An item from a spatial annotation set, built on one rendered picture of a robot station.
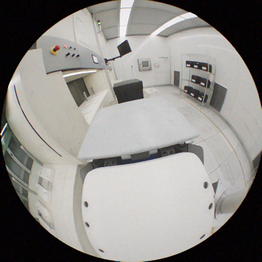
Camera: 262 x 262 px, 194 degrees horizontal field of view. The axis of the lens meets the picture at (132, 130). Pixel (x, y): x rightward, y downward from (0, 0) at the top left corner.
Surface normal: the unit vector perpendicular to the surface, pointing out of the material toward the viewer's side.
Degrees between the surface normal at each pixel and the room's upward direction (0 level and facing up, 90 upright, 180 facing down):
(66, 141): 90
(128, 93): 90
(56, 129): 90
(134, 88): 90
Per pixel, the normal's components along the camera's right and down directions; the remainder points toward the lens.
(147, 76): 0.13, 0.69
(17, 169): 0.98, -0.22
